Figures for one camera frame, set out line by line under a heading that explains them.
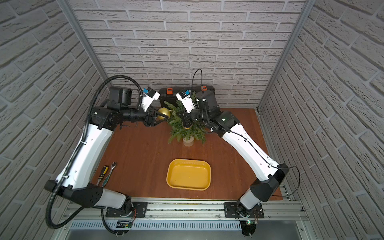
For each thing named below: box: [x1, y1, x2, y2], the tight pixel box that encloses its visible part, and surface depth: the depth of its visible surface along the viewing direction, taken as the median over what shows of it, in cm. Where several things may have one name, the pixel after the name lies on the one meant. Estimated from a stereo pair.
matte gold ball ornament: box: [158, 107, 171, 120], surface depth 64 cm
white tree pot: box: [182, 135, 194, 147], surface depth 99 cm
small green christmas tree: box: [164, 100, 207, 147], surface depth 79 cm
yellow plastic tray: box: [166, 158, 212, 191], surface depth 85 cm
